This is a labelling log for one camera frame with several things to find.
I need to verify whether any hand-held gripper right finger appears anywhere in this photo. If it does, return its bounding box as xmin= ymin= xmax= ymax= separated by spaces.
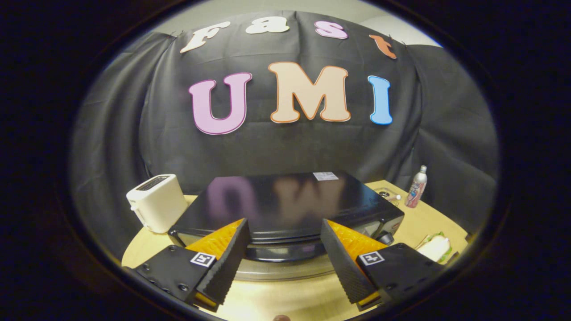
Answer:
xmin=320 ymin=218 xmax=447 ymax=312

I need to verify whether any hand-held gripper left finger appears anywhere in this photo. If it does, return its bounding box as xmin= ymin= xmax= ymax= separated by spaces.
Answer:
xmin=133 ymin=218 xmax=251 ymax=313

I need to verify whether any black toaster oven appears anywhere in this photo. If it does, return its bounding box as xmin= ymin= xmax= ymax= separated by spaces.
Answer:
xmin=168 ymin=171 xmax=405 ymax=281

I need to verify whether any sandwich with lettuce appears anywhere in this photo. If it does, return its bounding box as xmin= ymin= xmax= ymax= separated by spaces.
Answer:
xmin=416 ymin=231 xmax=459 ymax=265

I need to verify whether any white pop-up toaster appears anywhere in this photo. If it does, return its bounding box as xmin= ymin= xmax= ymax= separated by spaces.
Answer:
xmin=126 ymin=174 xmax=189 ymax=234

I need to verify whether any small clear glass dish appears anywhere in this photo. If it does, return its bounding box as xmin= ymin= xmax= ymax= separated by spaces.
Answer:
xmin=375 ymin=187 xmax=402 ymax=206

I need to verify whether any pink printed drink bottle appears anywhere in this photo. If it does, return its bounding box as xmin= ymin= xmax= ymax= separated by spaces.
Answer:
xmin=405 ymin=165 xmax=428 ymax=209

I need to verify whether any black backdrop cloth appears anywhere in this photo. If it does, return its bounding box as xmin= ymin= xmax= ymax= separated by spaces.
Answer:
xmin=70 ymin=10 xmax=499 ymax=261

